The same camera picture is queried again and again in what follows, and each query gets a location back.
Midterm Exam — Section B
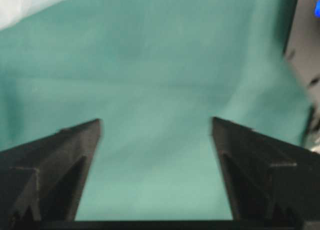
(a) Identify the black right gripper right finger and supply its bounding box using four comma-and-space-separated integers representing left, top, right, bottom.
211, 117, 320, 230

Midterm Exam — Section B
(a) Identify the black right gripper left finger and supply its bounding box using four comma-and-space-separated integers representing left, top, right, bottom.
0, 119, 102, 230

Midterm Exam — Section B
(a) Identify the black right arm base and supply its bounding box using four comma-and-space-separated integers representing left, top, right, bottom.
284, 0, 320, 153

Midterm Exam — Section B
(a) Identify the clear plastic storage case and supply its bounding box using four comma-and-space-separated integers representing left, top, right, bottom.
0, 0, 64, 30

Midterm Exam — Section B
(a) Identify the green table cloth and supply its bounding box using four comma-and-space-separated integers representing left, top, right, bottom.
0, 0, 311, 221

